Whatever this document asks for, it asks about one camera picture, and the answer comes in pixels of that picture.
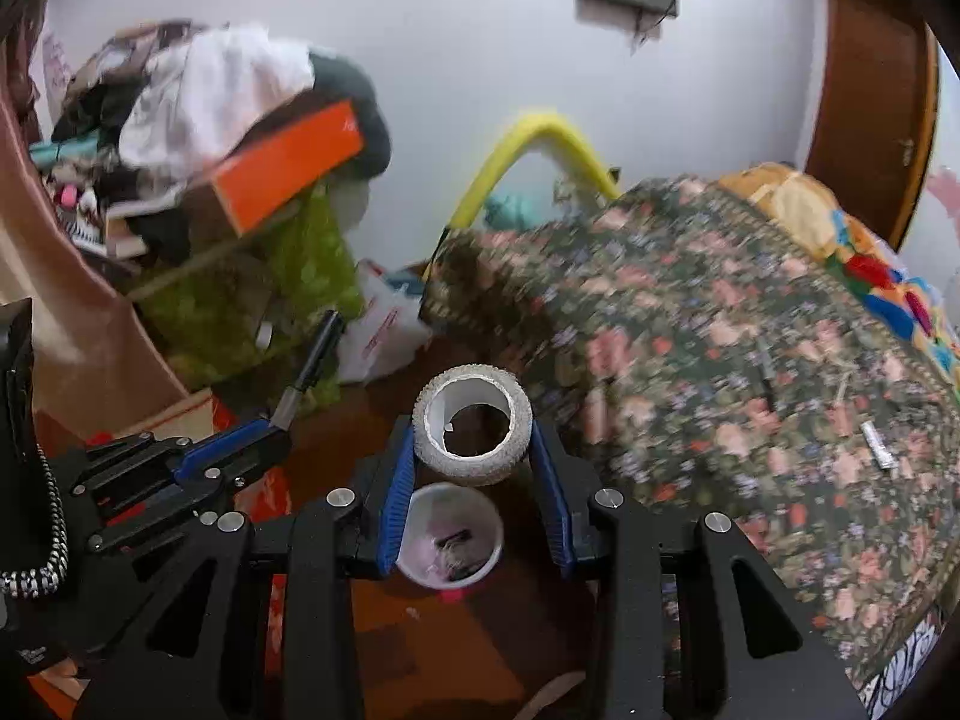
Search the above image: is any floral blanket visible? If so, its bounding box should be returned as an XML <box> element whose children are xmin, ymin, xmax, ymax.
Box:
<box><xmin>420</xmin><ymin>174</ymin><xmax>960</xmax><ymax>680</ymax></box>

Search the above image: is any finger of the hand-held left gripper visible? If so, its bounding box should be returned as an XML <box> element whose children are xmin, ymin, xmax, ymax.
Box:
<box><xmin>71</xmin><ymin>418</ymin><xmax>293</xmax><ymax>502</ymax></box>
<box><xmin>86</xmin><ymin>450</ymin><xmax>292</xmax><ymax>554</ymax></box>

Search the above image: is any small silver battery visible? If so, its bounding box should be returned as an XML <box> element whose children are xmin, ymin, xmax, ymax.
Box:
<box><xmin>859</xmin><ymin>420</ymin><xmax>899</xmax><ymax>473</ymax></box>

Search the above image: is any yellow foam tube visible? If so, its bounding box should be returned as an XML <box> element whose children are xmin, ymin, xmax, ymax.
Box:
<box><xmin>424</xmin><ymin>111</ymin><xmax>623</xmax><ymax>278</ymax></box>

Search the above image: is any black white braided cable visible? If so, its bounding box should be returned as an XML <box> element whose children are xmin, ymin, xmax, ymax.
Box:
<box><xmin>0</xmin><ymin>444</ymin><xmax>70</xmax><ymax>601</ymax></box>

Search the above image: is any black pen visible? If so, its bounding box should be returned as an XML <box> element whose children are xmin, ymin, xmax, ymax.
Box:
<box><xmin>270</xmin><ymin>310</ymin><xmax>346</xmax><ymax>430</ymax></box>

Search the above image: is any brown wooden door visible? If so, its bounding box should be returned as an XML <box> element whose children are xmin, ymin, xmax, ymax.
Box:
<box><xmin>795</xmin><ymin>0</ymin><xmax>940</xmax><ymax>250</ymax></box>

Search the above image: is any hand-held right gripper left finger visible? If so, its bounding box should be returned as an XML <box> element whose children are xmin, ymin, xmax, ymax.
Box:
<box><xmin>75</xmin><ymin>412</ymin><xmax>421</xmax><ymax>720</ymax></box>

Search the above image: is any white plastic bag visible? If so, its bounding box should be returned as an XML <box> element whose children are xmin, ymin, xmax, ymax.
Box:
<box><xmin>337</xmin><ymin>259</ymin><xmax>437</xmax><ymax>385</ymax></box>

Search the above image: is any dark green cloth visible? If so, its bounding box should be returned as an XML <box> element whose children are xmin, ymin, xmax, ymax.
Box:
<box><xmin>307</xmin><ymin>49</ymin><xmax>395</xmax><ymax>181</ymax></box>

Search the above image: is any teal cloth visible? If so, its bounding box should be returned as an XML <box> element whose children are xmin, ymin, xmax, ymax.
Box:
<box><xmin>486</xmin><ymin>191</ymin><xmax>542</xmax><ymax>231</ymax></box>

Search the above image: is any black white patterned cloth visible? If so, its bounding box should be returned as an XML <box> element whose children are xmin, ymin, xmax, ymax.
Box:
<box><xmin>861</xmin><ymin>611</ymin><xmax>947</xmax><ymax>720</ymax></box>

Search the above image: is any pile of clothes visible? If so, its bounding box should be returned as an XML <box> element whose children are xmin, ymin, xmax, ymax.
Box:
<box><xmin>30</xmin><ymin>19</ymin><xmax>215</xmax><ymax>257</ymax></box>

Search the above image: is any frosted wardrobe sliding door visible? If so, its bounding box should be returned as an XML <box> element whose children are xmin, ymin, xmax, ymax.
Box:
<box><xmin>892</xmin><ymin>45</ymin><xmax>960</xmax><ymax>282</ymax></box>

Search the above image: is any green bag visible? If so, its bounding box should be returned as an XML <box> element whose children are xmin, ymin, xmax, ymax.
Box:
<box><xmin>135</xmin><ymin>180</ymin><xmax>366</xmax><ymax>395</ymax></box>

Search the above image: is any black monitor cable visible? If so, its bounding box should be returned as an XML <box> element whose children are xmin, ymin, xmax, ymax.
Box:
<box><xmin>628</xmin><ymin>0</ymin><xmax>680</xmax><ymax>55</ymax></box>

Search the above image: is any yellow patchwork quilt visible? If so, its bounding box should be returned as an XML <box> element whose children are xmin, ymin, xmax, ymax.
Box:
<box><xmin>716</xmin><ymin>161</ymin><xmax>960</xmax><ymax>391</ymax></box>

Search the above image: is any orange box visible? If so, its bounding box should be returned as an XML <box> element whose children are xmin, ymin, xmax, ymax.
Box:
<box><xmin>206</xmin><ymin>99</ymin><xmax>365</xmax><ymax>237</ymax></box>

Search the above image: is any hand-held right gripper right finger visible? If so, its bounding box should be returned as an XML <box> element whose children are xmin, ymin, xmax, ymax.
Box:
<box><xmin>529</xmin><ymin>416</ymin><xmax>871</xmax><ymax>720</ymax></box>

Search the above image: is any white trash bin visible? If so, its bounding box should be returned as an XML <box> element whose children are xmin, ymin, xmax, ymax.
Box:
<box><xmin>394</xmin><ymin>481</ymin><xmax>505</xmax><ymax>590</ymax></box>

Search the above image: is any grey tape roll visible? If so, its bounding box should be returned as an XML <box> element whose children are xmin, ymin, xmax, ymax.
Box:
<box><xmin>412</xmin><ymin>364</ymin><xmax>534</xmax><ymax>487</ymax></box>

